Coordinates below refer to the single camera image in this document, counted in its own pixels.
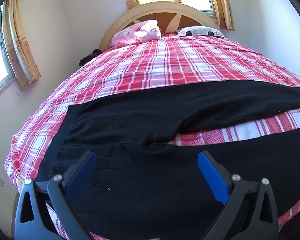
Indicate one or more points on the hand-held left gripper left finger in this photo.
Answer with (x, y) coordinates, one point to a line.
(82, 173)

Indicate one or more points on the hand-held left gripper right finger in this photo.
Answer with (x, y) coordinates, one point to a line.
(212, 177)

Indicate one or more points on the black pants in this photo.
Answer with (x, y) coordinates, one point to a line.
(165, 185)

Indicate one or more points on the dark object beside bed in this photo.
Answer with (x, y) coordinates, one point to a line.
(90, 56)

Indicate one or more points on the red plaid blanket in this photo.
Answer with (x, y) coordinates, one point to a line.
(165, 65)

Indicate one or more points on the white patterned pillow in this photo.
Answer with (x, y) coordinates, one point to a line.
(197, 31)

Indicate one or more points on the pink pillow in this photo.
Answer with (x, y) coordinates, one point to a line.
(137, 33)

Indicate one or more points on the beige wooden headboard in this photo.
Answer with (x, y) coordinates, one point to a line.
(150, 8)

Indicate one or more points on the white wall outlet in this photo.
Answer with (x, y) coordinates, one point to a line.
(0, 180)

